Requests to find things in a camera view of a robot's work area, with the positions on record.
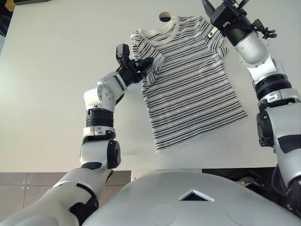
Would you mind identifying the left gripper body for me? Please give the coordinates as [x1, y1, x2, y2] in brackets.
[117, 60, 146, 89]

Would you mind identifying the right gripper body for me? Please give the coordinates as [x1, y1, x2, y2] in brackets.
[221, 13, 256, 47]

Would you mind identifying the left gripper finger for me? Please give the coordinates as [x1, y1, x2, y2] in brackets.
[135, 57, 155, 71]

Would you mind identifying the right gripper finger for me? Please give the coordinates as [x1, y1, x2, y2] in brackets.
[201, 0, 216, 19]

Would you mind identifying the striped T-shirt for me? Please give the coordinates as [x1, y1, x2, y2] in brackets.
[129, 15, 249, 154]

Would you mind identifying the robot body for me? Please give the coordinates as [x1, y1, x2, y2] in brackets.
[81, 169, 301, 226]

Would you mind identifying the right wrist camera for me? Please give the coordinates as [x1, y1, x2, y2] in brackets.
[210, 0, 245, 31]

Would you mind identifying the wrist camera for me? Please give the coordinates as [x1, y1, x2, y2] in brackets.
[210, 0, 245, 31]
[115, 43, 133, 66]

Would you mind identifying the black cable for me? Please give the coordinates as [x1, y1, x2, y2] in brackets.
[115, 88, 128, 105]
[252, 19, 277, 40]

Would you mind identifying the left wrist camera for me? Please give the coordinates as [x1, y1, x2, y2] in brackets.
[115, 43, 133, 66]

